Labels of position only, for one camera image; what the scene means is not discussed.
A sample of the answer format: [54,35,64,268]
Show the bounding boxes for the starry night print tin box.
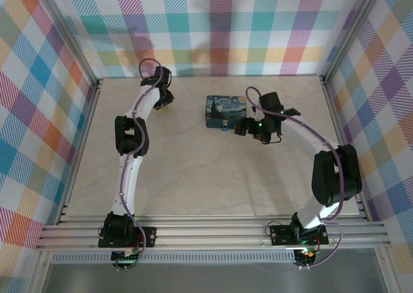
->
[204,94,250,130]

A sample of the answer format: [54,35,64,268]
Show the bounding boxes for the controller board with LEDs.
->
[111,249,143,271]
[295,247,319,268]

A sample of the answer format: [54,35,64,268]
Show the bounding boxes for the grey metal panel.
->
[41,263,388,293]

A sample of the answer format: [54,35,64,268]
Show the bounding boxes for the aluminium side rail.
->
[56,78,104,226]
[319,75,368,223]

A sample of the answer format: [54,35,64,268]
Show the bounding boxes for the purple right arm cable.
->
[245,86,346,270]

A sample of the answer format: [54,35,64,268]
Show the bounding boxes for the aluminium frame post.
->
[40,0,104,90]
[319,0,390,84]

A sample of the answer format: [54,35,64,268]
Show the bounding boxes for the aluminium rail beam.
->
[34,220,391,252]

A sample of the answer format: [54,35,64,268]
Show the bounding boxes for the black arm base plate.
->
[98,227,157,249]
[269,223,329,247]

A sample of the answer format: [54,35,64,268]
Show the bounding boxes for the slotted grey cable duct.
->
[51,253,296,264]

